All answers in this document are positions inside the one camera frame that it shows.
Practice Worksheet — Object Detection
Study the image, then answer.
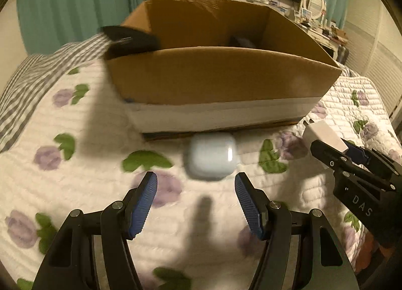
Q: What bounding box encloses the cardboard box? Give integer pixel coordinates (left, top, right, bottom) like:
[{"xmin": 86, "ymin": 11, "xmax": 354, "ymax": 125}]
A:
[{"xmin": 102, "ymin": 0, "xmax": 341, "ymax": 139}]

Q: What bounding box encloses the white charger with prongs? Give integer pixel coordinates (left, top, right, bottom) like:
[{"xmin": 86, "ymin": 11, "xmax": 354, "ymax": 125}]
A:
[{"xmin": 303, "ymin": 119, "xmax": 348, "ymax": 153}]

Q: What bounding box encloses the light blue earbuds case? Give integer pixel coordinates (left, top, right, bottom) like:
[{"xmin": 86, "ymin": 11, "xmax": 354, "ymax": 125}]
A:
[{"xmin": 184, "ymin": 132, "xmax": 238, "ymax": 180}]

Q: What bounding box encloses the oval vanity mirror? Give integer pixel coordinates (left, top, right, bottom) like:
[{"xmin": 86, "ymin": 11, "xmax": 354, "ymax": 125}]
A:
[{"xmin": 302, "ymin": 0, "xmax": 326, "ymax": 20}]

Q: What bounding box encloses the white dressing table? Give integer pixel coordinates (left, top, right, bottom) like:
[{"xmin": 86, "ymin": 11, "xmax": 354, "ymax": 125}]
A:
[{"xmin": 296, "ymin": 20, "xmax": 349, "ymax": 64}]

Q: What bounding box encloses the grey checkered bedsheet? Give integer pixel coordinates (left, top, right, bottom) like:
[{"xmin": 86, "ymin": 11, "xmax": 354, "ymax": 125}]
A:
[{"xmin": 1, "ymin": 33, "xmax": 110, "ymax": 153}]

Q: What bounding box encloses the white floral quilt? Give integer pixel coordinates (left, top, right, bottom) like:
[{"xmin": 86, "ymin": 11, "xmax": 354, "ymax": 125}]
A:
[{"xmin": 1, "ymin": 60, "xmax": 401, "ymax": 289}]

